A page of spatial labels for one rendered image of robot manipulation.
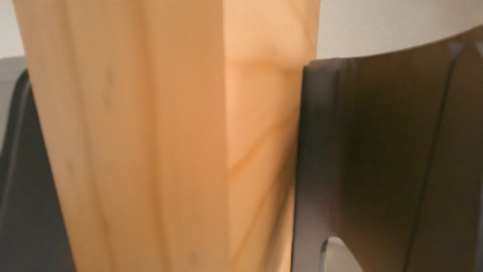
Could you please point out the beige wall rack case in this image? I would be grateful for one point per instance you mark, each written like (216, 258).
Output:
(339, 259)

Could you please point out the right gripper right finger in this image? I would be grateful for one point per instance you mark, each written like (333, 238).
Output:
(390, 159)

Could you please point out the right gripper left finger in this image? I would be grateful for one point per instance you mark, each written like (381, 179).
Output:
(33, 235)

